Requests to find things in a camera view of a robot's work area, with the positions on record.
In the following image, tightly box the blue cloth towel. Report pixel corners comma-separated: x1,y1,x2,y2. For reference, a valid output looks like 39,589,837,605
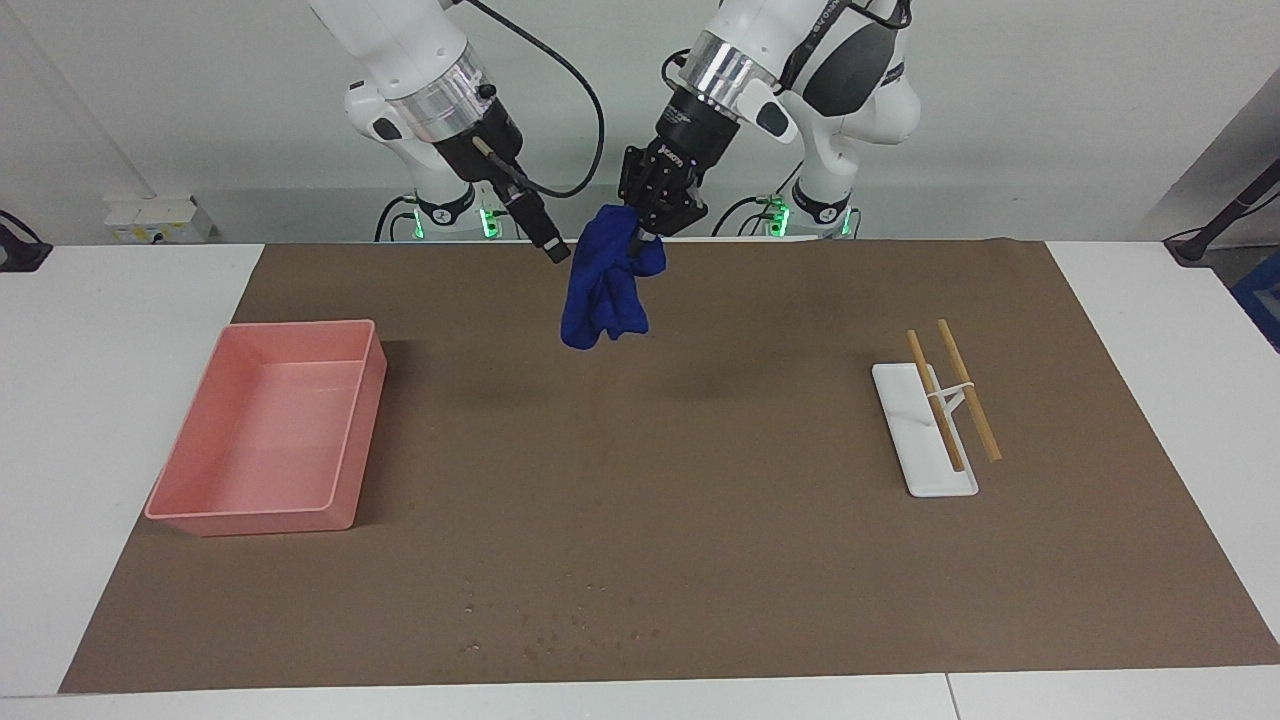
560,205,668,351

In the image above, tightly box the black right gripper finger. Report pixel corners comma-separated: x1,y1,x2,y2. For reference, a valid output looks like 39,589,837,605
497,185,571,264

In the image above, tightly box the black arm base cable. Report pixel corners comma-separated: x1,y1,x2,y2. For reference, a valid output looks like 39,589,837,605
375,195,421,243
712,190,776,238

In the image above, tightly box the black clamp base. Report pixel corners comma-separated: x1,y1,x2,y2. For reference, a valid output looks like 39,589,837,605
0,210,53,273

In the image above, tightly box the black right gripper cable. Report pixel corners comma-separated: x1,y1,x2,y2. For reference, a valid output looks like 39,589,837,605
465,0,607,199

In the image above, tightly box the black stand pole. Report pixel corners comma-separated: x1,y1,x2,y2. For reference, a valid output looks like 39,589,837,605
1165,160,1280,266

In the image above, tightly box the white power outlet box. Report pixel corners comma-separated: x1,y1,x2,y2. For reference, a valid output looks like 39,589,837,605
105,195,216,244

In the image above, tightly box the blue crate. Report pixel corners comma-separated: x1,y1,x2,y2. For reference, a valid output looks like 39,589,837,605
1232,250,1280,351

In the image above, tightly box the pink plastic bin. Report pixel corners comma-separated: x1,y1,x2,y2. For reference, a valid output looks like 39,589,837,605
145,320,388,538

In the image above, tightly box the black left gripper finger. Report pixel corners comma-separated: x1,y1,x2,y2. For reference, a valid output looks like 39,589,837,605
632,195,709,256
618,148,663,226

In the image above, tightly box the white towel rack base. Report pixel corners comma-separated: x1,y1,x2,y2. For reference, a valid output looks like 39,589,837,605
872,362,980,498

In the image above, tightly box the brown table mat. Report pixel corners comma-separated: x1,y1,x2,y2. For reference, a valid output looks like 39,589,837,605
58,238,1280,695

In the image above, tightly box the wooden rack rod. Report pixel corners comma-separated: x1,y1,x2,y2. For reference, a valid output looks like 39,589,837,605
937,319,1002,463
906,330,965,473

